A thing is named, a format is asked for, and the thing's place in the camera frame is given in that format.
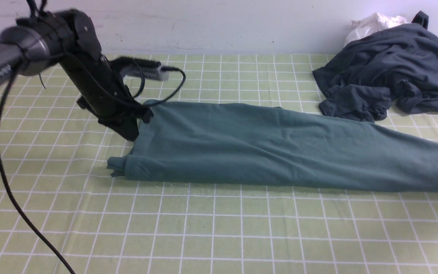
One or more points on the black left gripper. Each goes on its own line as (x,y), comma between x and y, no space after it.
(102,88)

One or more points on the green long-sleeved shirt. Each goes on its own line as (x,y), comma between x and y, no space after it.
(253,145)

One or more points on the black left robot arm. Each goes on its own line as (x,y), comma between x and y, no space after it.
(33,45)

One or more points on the white crumpled garment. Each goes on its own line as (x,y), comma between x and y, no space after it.
(374,23)

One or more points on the dark grey crumpled garment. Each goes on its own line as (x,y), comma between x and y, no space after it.
(397,65)

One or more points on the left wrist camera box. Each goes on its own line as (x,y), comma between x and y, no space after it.
(135,67)

